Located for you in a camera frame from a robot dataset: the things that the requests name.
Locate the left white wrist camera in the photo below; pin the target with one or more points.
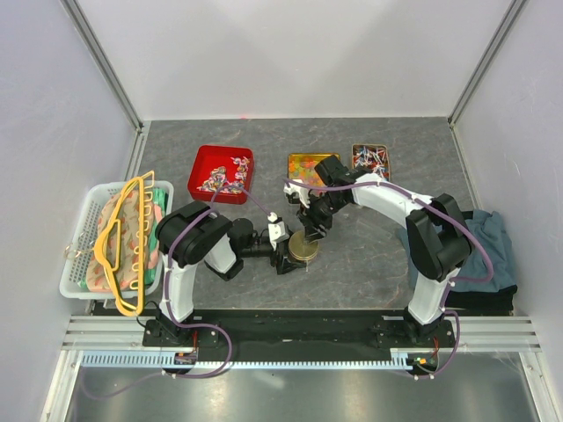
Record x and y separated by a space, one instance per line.
278 231

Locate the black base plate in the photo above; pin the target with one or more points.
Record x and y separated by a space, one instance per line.
295 334

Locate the round wooden jar lid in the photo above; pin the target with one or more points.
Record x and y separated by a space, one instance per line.
298 247

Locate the aluminium frame rail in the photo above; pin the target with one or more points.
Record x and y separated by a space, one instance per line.
479 334

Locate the patterned pink cloth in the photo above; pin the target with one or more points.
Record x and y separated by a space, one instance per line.
95 279

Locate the red candy tray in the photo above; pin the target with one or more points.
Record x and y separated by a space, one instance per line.
224 169

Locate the gold lollipop tin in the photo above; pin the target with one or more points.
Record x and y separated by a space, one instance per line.
374 157

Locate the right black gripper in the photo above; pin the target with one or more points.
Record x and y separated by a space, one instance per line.
313 231

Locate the white plastic basket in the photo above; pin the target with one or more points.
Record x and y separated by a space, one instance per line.
96 210

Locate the yellow clothes hanger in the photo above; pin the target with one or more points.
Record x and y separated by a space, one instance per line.
144 185

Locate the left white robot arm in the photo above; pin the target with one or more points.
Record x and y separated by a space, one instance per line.
195 234

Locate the grey slotted cable duct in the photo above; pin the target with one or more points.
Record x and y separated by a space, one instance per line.
173 360

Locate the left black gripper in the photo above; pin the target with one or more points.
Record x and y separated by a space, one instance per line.
285 265

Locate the clear glass jar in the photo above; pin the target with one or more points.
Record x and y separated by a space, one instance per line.
305 259

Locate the folded blue-grey cloth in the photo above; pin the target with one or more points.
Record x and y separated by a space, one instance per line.
489 229

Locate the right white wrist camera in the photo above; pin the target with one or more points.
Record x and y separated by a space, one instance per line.
297 192

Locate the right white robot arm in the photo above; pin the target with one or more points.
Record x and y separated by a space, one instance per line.
437 236

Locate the gold gummy tin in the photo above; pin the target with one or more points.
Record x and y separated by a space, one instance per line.
302 166

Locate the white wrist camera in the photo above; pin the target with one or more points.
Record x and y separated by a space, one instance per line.
297 192
278 231

